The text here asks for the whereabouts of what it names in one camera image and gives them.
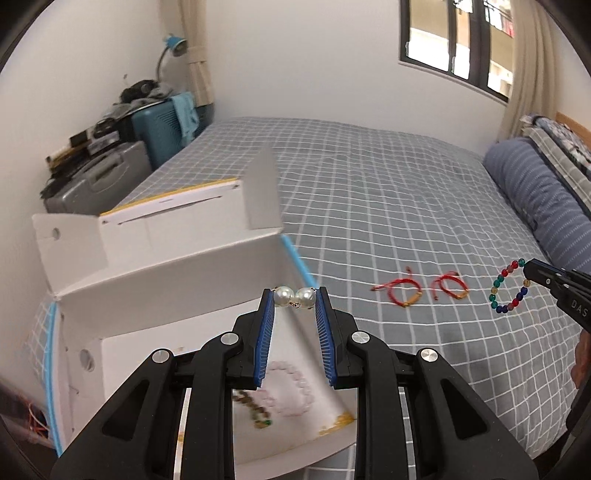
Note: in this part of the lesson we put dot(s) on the black bag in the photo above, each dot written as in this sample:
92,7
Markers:
143,90

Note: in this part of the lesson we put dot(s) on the white cardboard box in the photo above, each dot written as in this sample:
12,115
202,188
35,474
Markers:
184,267

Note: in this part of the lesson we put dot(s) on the blue striped pillow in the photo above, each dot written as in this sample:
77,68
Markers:
540,194

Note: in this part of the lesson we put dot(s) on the teal suitcase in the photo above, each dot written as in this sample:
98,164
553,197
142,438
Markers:
154,134

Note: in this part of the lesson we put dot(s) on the white pearl earrings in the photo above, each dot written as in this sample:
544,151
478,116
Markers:
282,296

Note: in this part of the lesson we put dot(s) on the grey checked bedsheet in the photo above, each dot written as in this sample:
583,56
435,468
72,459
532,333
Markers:
392,194

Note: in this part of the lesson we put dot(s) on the folded striped blanket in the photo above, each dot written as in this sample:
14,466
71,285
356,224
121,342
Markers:
554,147

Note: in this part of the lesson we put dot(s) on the person's right hand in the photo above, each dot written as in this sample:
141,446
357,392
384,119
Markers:
583,360

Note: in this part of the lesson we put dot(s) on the navy plaid pillow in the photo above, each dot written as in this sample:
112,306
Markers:
568,134

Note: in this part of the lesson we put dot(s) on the blue desk lamp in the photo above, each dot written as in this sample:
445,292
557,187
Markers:
178,45

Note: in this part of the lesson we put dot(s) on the tied beige curtain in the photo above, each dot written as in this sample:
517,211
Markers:
198,55

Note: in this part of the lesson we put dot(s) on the teal cloth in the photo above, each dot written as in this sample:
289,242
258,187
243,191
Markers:
184,115

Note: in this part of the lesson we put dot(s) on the grey suitcase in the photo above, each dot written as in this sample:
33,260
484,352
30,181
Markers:
101,180

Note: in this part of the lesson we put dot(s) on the long beige curtain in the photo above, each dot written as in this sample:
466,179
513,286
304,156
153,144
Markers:
531,55

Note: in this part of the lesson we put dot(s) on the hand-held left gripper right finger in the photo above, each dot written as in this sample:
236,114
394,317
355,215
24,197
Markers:
325,341

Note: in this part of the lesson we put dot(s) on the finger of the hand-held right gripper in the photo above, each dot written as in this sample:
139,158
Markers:
554,271
542,282

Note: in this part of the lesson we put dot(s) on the dark framed window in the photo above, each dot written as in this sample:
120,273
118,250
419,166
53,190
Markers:
443,41

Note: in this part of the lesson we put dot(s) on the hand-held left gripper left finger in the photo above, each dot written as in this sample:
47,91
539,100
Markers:
265,341

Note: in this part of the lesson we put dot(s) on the wooden headboard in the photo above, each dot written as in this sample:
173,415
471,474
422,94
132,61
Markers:
575,123

